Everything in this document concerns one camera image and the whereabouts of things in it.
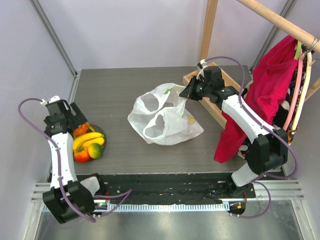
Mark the orange persimmon fruit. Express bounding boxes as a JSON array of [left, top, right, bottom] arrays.
[[73, 122, 89, 137]]

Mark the white plastic bag lemon print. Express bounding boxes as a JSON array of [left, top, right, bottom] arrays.
[[127, 83, 204, 146]]

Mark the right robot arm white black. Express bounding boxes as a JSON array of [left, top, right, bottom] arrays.
[[180, 66, 288, 198]]

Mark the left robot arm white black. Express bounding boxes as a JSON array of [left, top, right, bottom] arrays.
[[42, 96, 107, 224]]

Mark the yellow banana bunch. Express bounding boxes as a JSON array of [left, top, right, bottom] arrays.
[[72, 124, 106, 152]]

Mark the green yellow mango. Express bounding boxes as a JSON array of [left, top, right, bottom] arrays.
[[87, 143, 103, 159]]

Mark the red orange apple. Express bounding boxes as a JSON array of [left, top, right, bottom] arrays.
[[73, 147, 91, 163]]

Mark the magenta shirt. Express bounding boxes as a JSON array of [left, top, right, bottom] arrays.
[[214, 35, 298, 163]]

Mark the black patterned garment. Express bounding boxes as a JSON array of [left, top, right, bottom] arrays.
[[236, 51, 307, 161]]

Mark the pink hanger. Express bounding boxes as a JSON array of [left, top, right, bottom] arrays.
[[283, 54, 304, 131]]

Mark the green hanger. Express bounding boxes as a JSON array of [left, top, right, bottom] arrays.
[[294, 41, 302, 60]]

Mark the cream hanger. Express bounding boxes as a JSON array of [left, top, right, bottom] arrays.
[[291, 52, 312, 132]]

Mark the wooden clothes rack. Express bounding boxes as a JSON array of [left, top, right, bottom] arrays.
[[181, 0, 320, 131]]

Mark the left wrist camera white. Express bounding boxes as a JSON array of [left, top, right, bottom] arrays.
[[40, 95, 61, 106]]

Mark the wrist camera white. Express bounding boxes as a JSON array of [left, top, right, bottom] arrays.
[[40, 95, 61, 106], [196, 59, 208, 80]]

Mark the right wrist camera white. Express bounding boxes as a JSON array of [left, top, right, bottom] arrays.
[[196, 59, 208, 80]]

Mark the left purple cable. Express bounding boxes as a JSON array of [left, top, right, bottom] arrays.
[[17, 98, 97, 223]]

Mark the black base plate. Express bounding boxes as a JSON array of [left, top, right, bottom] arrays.
[[74, 171, 256, 206]]

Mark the white cable duct strip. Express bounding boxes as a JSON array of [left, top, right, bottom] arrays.
[[114, 201, 230, 213]]

